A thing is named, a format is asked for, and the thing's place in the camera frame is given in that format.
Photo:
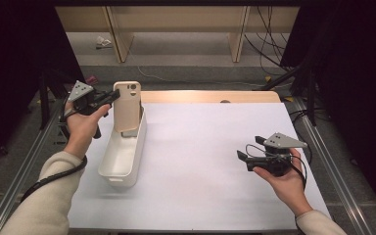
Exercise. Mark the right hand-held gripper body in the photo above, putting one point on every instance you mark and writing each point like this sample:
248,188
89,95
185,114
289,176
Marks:
274,163

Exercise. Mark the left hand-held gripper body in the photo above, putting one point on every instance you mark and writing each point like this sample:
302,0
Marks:
81,93

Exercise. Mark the peach phone case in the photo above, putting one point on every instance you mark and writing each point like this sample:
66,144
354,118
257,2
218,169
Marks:
127,111

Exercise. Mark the white plastic storage box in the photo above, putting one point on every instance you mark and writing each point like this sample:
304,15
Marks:
122,160

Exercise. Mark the person's right hand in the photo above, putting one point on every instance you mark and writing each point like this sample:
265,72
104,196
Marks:
290,189

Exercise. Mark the person's left hand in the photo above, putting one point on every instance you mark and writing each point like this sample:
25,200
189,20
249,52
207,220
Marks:
81,130

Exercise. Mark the pink object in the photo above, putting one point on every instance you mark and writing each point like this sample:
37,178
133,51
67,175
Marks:
92,79

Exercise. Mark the white table mat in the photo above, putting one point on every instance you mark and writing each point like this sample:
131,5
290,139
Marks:
209,147

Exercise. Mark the yellow tape piece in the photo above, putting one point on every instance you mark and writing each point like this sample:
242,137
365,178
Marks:
288,99
268,78

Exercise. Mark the crumpled white paper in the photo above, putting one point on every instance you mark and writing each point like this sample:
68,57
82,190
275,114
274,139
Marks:
103,41

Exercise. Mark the light wooden table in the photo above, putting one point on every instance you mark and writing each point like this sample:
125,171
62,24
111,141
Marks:
209,97

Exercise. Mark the black curtain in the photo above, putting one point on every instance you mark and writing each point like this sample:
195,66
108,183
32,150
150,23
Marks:
9,65
355,81

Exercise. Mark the beige wooden desk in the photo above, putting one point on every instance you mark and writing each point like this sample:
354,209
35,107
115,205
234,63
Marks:
176,19

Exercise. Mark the metal floor rail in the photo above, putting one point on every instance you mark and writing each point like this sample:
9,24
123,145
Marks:
19,176
336,169

